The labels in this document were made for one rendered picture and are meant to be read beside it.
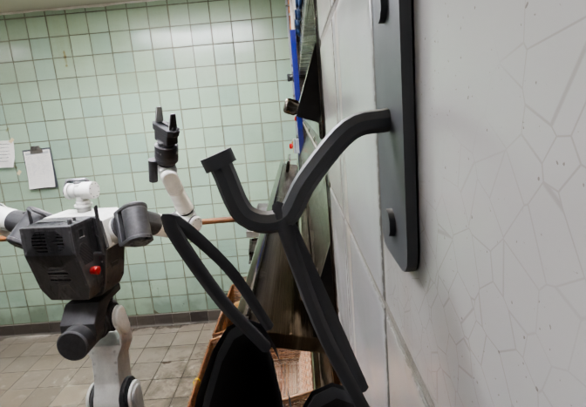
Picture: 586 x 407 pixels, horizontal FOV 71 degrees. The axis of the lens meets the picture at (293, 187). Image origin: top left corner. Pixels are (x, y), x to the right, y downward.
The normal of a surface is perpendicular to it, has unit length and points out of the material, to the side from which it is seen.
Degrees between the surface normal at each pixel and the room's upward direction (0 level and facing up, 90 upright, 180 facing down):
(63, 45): 90
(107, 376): 80
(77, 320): 45
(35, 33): 90
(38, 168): 83
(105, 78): 90
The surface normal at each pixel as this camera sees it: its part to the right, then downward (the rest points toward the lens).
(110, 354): -0.03, 0.01
